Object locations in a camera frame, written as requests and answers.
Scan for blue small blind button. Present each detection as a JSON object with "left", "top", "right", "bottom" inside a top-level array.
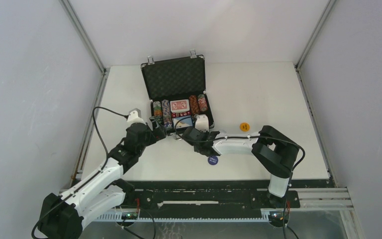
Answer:
[{"left": 207, "top": 156, "right": 219, "bottom": 166}]

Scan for blue white card box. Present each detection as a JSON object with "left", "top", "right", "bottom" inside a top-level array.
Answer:
[{"left": 173, "top": 116, "right": 193, "bottom": 129}]

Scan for orange big blind button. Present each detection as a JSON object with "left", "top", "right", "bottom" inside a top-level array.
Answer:
[{"left": 239, "top": 122, "right": 250, "bottom": 132}]

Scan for black aluminium poker case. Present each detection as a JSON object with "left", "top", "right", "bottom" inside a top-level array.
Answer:
[{"left": 140, "top": 50, "right": 215, "bottom": 129}]

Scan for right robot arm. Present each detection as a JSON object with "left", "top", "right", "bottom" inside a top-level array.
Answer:
[{"left": 180, "top": 125, "right": 305, "bottom": 207}]

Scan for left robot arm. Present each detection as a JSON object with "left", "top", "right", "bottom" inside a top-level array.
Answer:
[{"left": 31, "top": 121, "right": 167, "bottom": 239}]

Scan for red dice in case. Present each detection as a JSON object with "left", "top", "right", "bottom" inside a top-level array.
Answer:
[{"left": 171, "top": 111, "right": 191, "bottom": 118}]

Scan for red green chip stack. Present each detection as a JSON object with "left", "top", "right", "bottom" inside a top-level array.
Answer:
[{"left": 197, "top": 94, "right": 208, "bottom": 112}]

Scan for blue grey chip stack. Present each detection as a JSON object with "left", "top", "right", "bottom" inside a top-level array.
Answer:
[{"left": 161, "top": 100, "right": 173, "bottom": 130}]

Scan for red playing card deck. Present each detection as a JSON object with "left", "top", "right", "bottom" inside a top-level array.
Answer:
[{"left": 170, "top": 99, "right": 190, "bottom": 113}]

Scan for brown orange chip stack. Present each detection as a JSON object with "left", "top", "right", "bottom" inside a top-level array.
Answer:
[{"left": 189, "top": 95, "right": 200, "bottom": 117}]

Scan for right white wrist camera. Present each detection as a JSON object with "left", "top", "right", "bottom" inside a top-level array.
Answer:
[{"left": 194, "top": 115, "right": 209, "bottom": 132}]

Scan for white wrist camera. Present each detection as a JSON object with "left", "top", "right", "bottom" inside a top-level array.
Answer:
[
  {"left": 194, "top": 115, "right": 209, "bottom": 132},
  {"left": 126, "top": 108, "right": 145, "bottom": 126}
]

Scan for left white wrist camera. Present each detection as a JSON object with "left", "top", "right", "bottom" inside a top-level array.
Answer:
[{"left": 126, "top": 108, "right": 145, "bottom": 126}]

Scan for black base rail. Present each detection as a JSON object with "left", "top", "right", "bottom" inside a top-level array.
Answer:
[{"left": 122, "top": 180, "right": 301, "bottom": 218}]

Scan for right black camera cable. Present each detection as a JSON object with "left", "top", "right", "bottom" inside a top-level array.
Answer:
[{"left": 174, "top": 116, "right": 306, "bottom": 232}]

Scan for black camera cable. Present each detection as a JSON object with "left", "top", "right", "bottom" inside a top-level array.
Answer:
[
  {"left": 174, "top": 116, "right": 306, "bottom": 232},
  {"left": 31, "top": 106, "right": 129, "bottom": 239}
]

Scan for white cable duct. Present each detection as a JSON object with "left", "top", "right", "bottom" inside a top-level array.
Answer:
[{"left": 93, "top": 211, "right": 271, "bottom": 223}]

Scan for left black camera cable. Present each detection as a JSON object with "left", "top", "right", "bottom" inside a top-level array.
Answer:
[{"left": 31, "top": 106, "right": 129, "bottom": 239}]

